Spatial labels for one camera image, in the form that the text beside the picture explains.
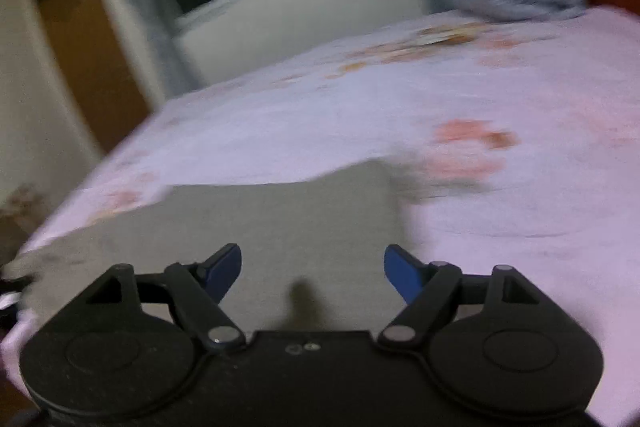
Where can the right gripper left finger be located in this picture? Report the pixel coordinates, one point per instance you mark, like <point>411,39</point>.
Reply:
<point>128,339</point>

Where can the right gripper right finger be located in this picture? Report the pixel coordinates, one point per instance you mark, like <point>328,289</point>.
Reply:
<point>496,339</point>

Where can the grey pants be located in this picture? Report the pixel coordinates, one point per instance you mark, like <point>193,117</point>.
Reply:
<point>312,252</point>

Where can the wooden chair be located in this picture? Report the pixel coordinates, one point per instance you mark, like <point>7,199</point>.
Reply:
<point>22,213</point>

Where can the pink floral bed sheet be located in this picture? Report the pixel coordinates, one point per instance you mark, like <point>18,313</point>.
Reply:
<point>514,144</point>

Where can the brown wooden door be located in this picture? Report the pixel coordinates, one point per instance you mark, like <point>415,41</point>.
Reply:
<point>94,68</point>

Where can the left grey curtain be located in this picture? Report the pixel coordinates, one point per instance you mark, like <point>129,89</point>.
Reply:
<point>149,31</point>

